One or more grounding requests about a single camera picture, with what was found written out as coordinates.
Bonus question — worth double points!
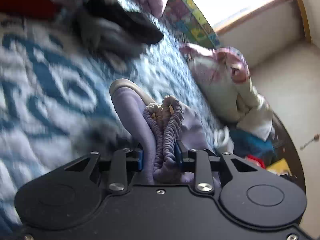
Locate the lavender pants with cream waistband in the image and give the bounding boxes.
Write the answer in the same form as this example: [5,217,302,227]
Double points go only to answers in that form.
[109,79,210,185]

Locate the white sock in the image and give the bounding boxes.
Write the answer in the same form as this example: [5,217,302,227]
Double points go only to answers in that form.
[213,126,234,154]

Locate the blue garment at bedside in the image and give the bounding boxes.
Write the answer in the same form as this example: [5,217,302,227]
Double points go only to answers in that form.
[229,129,275,166]

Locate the pink white bundled duvet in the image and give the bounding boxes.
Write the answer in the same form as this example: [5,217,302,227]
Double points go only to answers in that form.
[180,43,273,141]

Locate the blue white patterned quilt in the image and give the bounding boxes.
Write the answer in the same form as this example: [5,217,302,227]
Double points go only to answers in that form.
[1,13,222,235]

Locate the grey folded garment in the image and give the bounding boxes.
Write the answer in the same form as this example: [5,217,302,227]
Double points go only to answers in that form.
[72,11,147,58]

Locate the black folded garment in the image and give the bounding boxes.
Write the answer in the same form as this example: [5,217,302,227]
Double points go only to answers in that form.
[84,0,164,44]

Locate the colourful alphabet foam mat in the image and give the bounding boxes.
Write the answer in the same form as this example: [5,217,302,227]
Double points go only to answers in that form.
[164,0,221,49]

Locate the dark red folded garment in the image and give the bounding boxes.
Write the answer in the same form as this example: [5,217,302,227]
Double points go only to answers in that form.
[1,0,62,21]

